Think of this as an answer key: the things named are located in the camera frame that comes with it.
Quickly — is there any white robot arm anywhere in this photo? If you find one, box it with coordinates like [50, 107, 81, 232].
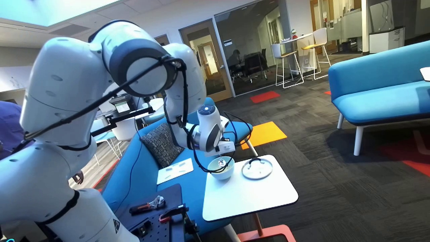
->
[0, 20, 224, 242]

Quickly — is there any blue sofa near robot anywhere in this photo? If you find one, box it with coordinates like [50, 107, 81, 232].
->
[101, 95, 253, 235]

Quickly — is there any white paper sheet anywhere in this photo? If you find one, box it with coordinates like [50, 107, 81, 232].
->
[156, 158, 194, 185]

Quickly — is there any grey patterned cushion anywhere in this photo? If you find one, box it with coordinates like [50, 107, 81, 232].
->
[143, 122, 183, 168]

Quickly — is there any glass pot lid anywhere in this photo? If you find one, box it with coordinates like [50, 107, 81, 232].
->
[241, 157, 273, 180]

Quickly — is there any white side table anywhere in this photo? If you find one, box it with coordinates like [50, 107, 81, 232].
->
[202, 154, 299, 221]

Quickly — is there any white high stool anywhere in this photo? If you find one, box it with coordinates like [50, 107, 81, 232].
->
[272, 38, 304, 88]

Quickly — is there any blue corner sofa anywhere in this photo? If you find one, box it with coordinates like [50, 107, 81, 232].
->
[328, 40, 430, 155]

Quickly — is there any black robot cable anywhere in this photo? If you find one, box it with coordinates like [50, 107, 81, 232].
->
[25, 56, 240, 174]

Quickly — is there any red handled clamp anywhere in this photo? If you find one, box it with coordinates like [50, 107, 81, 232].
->
[130, 194, 166, 215]

